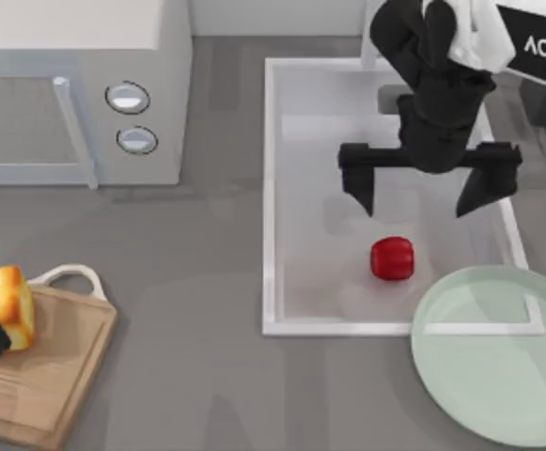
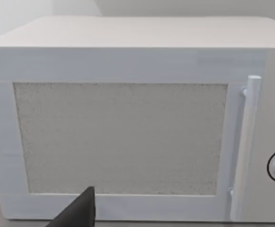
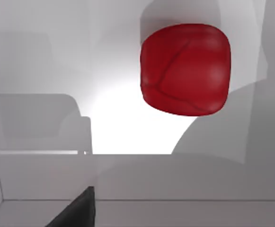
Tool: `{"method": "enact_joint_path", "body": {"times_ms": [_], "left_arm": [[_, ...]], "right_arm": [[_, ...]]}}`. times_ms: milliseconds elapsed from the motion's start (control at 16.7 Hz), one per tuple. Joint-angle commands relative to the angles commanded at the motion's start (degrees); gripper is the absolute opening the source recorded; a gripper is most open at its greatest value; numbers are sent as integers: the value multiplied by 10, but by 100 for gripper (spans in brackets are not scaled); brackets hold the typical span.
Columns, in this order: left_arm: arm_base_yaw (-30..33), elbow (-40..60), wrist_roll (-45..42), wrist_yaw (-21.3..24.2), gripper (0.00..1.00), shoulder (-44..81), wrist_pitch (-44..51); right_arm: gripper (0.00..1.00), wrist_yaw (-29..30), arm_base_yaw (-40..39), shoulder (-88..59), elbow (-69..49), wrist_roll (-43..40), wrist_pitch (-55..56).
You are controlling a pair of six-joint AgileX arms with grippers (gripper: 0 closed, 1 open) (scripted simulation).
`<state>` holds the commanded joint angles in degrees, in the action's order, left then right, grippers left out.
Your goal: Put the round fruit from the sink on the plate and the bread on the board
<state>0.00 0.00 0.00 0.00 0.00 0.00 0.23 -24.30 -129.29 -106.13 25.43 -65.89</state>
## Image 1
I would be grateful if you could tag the red bell pepper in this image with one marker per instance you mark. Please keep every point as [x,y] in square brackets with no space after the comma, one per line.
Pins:
[391,258]

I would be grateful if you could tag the white sink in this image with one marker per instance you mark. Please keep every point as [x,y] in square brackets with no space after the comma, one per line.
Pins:
[301,263]

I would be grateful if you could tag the pale green plate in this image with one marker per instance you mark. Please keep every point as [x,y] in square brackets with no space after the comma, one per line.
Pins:
[488,366]

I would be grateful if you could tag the pale microwave oven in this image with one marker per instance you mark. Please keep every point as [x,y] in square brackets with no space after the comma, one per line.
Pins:
[174,94]

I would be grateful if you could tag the round microwave knob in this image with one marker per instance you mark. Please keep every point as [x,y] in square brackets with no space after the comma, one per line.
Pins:
[127,97]
[137,140]

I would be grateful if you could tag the microwave glass door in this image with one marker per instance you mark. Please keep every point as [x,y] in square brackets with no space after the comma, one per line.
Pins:
[14,122]

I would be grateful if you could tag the wooden cutting board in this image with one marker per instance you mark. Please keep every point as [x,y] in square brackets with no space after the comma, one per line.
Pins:
[51,366]

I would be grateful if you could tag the yellow bread loaf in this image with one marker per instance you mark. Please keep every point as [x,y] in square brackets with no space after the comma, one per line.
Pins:
[11,305]

